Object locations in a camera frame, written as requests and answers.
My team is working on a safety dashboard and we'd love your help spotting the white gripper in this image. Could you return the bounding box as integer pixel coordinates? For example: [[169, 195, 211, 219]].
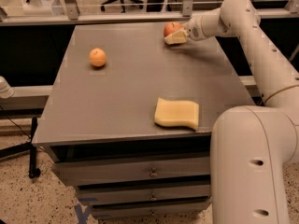
[[164, 15, 206, 45]]

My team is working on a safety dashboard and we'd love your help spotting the red apple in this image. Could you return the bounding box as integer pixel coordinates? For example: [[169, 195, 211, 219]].
[[164, 21, 182, 37]]

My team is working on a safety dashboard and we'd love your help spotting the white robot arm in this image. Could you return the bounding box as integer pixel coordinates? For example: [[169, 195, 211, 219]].
[[165, 0, 299, 224]]

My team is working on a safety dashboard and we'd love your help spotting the yellow sponge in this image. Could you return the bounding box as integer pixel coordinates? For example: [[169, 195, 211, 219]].
[[154, 98, 199, 131]]

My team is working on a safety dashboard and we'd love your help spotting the orange fruit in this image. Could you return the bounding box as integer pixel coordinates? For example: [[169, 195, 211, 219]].
[[89, 48, 107, 67]]

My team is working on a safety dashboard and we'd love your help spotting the grey drawer cabinet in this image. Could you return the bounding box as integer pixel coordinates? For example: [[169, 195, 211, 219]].
[[32, 20, 257, 221]]

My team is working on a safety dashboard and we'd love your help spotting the top grey drawer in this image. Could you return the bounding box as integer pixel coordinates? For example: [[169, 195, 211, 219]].
[[52, 156, 210, 186]]

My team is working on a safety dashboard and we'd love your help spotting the grey drawer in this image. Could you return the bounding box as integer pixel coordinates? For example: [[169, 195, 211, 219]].
[[91, 197, 210, 219], [76, 184, 210, 205], [52, 156, 210, 186]]

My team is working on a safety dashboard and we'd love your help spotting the middle grey drawer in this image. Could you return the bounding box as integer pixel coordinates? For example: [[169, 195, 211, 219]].
[[76, 184, 210, 205]]

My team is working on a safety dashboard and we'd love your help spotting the white device on left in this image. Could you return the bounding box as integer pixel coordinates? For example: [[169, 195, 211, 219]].
[[0, 76, 14, 99]]

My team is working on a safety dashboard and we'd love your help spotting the bottom grey drawer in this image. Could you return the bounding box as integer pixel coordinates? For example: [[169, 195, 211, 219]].
[[91, 197, 210, 219]]

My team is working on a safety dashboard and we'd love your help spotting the black tripod stand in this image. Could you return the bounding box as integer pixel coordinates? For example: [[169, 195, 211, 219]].
[[0, 117, 41, 179]]

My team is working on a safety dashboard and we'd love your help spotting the blue floor tape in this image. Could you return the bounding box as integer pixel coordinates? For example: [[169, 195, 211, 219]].
[[74, 200, 98, 224]]

